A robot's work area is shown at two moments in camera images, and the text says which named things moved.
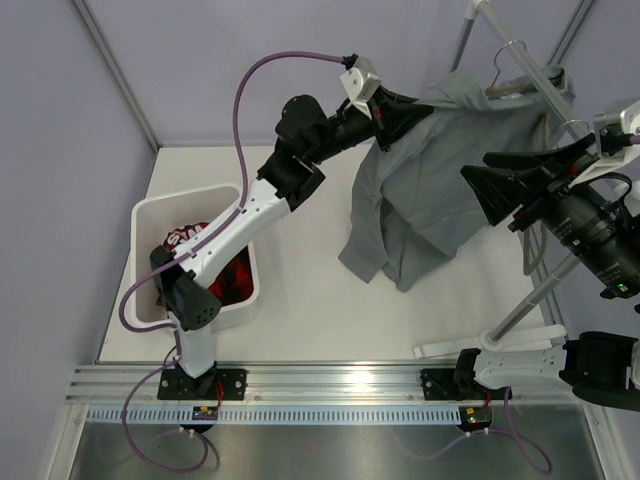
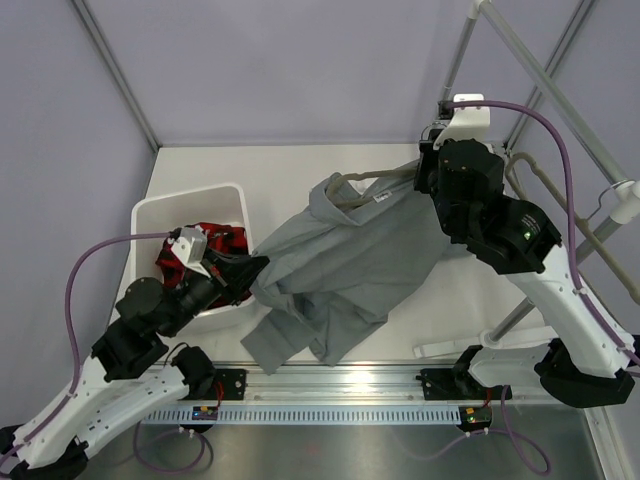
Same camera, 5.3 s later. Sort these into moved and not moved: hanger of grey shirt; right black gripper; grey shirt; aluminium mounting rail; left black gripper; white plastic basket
Moved: grey shirt; hanger of grey shirt; left black gripper; right black gripper
Not moved: aluminium mounting rail; white plastic basket
